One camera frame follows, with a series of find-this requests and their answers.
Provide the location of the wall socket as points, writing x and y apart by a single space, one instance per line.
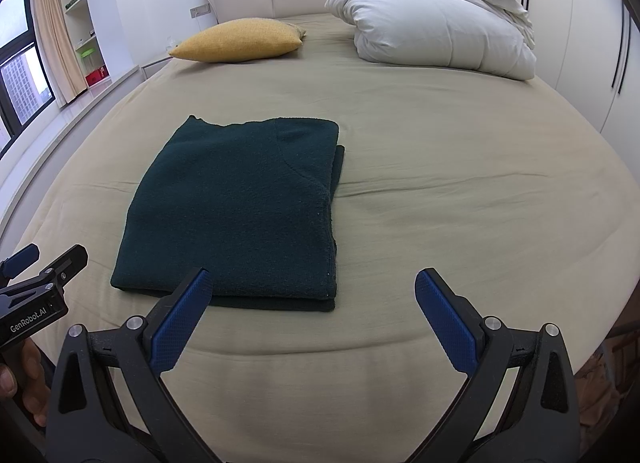
201 10

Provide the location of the person's left hand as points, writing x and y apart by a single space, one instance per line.
35 368

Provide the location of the bed with beige sheet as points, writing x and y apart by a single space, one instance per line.
450 168

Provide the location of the black framed window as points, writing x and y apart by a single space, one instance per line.
25 78

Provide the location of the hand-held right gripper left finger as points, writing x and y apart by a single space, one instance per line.
180 323

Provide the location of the beige curtain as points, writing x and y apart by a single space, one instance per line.
55 43

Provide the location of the green tray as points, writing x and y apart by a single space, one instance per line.
87 51

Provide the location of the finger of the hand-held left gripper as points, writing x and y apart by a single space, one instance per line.
65 263
22 257

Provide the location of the white folded duvet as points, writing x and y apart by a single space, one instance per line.
425 28

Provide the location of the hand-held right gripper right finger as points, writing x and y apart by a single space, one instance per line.
445 323

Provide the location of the white wardrobe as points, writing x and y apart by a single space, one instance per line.
575 43

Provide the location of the red box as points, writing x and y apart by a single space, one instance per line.
95 78

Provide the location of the yellow pillow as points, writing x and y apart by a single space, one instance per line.
235 40

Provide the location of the white shelf unit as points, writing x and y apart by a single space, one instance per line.
75 18

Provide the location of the white window sill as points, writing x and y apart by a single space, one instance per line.
60 128

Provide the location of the dark green sweater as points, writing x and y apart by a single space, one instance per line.
225 218

